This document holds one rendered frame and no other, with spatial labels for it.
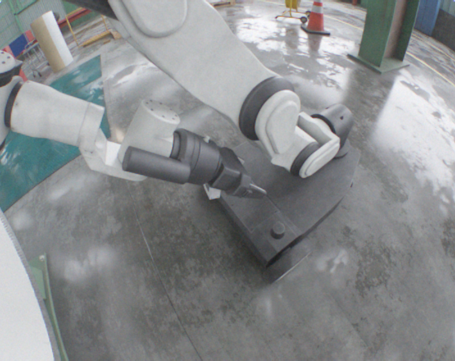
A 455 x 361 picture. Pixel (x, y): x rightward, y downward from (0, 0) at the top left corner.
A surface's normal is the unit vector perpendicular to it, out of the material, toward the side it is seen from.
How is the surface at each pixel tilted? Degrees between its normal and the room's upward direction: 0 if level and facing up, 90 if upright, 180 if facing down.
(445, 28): 90
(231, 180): 84
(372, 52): 90
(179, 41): 90
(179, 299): 0
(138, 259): 0
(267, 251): 45
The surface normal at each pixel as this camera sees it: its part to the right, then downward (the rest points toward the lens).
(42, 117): 0.69, 0.40
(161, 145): 0.38, 0.68
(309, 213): -0.10, -0.56
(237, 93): 0.56, 0.65
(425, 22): -0.87, 0.45
